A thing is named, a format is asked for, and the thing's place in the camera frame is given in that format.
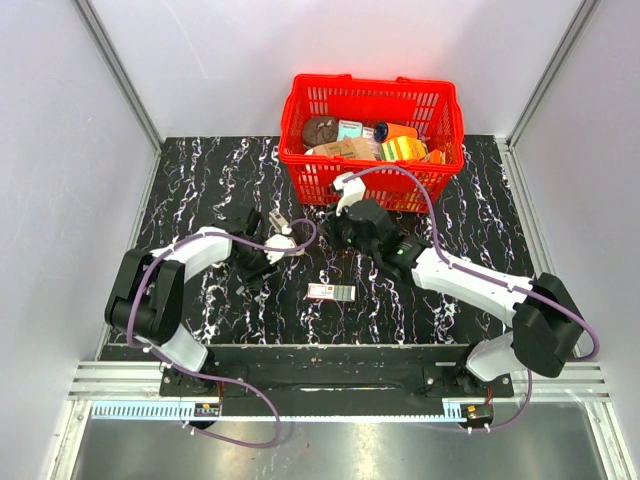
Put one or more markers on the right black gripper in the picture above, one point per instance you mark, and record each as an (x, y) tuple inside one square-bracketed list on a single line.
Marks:
[(331, 226)]

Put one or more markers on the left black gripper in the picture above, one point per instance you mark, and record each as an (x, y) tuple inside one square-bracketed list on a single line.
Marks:
[(254, 280)]

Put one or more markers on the beige staple remover tool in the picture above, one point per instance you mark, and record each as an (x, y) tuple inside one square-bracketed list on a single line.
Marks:
[(279, 223)]

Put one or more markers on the small staples box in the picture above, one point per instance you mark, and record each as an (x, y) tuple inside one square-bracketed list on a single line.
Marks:
[(331, 292)]

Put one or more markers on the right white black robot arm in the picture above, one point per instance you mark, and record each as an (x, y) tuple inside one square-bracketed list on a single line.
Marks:
[(539, 313)]

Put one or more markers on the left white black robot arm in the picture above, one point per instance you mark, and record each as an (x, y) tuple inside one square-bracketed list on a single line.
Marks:
[(146, 300)]

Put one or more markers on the brown cardboard box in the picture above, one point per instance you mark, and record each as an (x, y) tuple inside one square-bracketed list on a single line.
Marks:
[(349, 148)]

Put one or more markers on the yellow green striped box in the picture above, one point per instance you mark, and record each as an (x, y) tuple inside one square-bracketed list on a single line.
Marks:
[(403, 148)]

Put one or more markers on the orange bottle blue cap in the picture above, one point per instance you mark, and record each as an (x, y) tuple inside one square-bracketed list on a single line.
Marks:
[(385, 131)]

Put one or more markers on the red plastic shopping basket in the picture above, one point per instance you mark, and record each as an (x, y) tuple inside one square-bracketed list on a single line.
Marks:
[(429, 106)]

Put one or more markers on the light blue small box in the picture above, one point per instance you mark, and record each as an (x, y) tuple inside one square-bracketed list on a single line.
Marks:
[(349, 129)]

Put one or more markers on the orange small packet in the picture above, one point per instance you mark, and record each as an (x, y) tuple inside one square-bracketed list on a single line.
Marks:
[(436, 157)]

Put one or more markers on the brown round cookie pack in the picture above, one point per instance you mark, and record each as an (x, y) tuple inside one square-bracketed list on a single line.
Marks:
[(320, 130)]

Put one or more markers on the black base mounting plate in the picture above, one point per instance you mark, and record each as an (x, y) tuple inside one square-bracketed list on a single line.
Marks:
[(433, 370)]

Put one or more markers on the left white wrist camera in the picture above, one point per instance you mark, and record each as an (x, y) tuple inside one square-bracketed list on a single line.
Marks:
[(281, 245)]

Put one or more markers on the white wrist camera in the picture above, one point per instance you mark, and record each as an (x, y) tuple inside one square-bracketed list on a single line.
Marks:
[(281, 245), (350, 188)]

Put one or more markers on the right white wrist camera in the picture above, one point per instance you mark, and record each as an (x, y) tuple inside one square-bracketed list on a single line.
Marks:
[(350, 188)]

